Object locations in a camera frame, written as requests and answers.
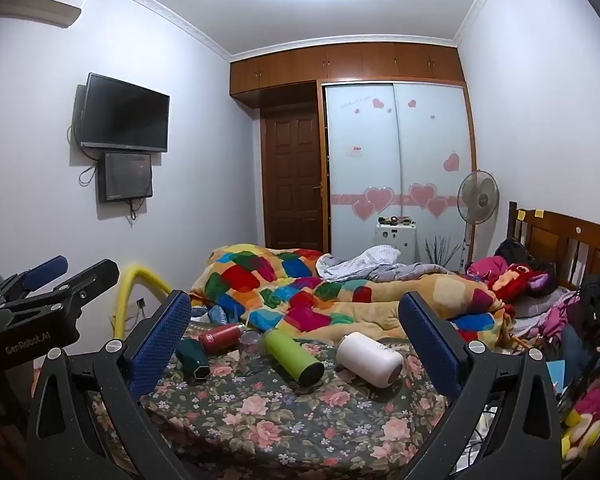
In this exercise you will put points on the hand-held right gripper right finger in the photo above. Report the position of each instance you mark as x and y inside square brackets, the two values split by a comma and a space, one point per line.
[430, 345]

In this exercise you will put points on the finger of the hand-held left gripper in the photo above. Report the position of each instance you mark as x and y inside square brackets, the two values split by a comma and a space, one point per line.
[42, 271]
[92, 282]

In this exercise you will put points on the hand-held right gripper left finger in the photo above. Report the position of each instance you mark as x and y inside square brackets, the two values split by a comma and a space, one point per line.
[157, 345]

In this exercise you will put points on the white cup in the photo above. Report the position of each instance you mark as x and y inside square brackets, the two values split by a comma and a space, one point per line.
[367, 357]

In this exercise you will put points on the dark green cup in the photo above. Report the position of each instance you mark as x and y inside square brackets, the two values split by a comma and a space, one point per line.
[192, 359]

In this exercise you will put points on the clear plastic cup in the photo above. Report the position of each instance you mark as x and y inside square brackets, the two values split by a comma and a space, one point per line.
[250, 346]

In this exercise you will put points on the yellow foam tube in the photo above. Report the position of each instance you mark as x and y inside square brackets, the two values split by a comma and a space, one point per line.
[122, 300]

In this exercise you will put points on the red bottle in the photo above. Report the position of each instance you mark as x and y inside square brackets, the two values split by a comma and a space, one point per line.
[221, 337]

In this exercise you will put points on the blue white cloth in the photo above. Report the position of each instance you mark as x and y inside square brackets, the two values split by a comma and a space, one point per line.
[219, 315]

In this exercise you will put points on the dried twig bundle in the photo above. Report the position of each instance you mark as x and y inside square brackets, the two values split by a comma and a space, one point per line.
[442, 255]

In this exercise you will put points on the pink cloth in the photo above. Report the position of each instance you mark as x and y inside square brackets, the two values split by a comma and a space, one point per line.
[487, 266]

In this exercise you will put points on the grey white blanket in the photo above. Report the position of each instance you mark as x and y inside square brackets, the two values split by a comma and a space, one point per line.
[365, 262]

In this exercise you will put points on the red plush toy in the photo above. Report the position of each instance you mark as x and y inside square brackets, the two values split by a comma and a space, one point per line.
[517, 282]

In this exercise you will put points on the white floor appliance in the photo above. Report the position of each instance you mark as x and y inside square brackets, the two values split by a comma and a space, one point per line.
[395, 242]

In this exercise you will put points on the black bag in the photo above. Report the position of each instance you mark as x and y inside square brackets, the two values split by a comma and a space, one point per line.
[511, 251]

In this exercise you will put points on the pile of pink clothes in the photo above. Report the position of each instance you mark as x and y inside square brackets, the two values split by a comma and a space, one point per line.
[555, 312]

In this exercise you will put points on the green bottle with black cap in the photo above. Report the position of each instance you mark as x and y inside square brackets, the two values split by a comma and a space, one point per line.
[292, 357]

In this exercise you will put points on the colourful patchwork quilt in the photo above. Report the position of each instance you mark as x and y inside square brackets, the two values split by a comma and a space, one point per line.
[280, 285]

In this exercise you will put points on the floral bed sheet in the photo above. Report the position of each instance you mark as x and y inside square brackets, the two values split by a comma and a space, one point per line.
[280, 425]

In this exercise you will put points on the standing fan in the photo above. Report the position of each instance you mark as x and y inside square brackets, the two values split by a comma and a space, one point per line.
[477, 196]

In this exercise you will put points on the wooden headboard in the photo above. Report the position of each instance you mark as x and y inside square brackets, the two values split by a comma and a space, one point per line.
[555, 240]

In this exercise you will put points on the yellow plush toy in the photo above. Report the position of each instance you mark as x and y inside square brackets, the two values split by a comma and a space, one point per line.
[582, 427]

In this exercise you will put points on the sliding wardrobe with heart stickers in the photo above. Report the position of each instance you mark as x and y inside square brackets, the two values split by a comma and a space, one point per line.
[395, 160]

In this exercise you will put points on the brown wooden door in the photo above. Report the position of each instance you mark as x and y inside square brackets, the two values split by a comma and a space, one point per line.
[292, 180]

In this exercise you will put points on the white air conditioner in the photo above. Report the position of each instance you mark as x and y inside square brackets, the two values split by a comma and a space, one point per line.
[40, 10]

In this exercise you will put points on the wooden overhead cabinet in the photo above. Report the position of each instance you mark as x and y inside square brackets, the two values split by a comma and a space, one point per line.
[350, 65]

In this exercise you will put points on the small black wall monitor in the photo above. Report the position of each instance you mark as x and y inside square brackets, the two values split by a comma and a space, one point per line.
[126, 176]

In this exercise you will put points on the black wall television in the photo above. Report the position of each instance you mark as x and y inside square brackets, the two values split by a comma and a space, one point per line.
[125, 112]

